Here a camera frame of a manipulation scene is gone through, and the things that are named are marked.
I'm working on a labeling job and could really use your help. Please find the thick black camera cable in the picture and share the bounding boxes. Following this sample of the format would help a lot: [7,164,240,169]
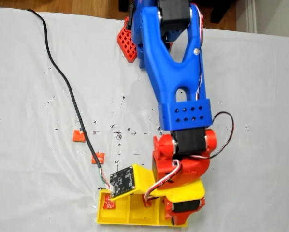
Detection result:
[26,9,111,191]

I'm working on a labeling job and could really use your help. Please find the orange candy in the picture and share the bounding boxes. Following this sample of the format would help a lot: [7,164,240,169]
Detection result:
[103,194,116,210]
[72,130,86,143]
[91,151,106,165]

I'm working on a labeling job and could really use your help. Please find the camera board on yellow mount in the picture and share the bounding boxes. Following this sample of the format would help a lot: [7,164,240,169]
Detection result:
[109,163,157,201]

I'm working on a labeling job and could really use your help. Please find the yellow three-compartment box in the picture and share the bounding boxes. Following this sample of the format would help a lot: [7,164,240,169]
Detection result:
[96,189,188,228]

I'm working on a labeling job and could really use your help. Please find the red perforated base plate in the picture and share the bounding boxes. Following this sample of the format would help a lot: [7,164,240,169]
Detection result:
[117,16,138,64]

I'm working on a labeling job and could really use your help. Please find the white table cover sheet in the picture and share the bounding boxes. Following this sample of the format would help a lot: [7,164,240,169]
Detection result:
[0,6,289,232]

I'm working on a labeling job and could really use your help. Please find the thin three-wire servo cable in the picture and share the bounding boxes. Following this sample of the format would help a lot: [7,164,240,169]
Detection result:
[144,159,183,201]
[207,111,234,160]

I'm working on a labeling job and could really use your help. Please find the black table clamp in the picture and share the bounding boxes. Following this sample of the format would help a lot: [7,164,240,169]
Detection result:
[125,9,134,31]

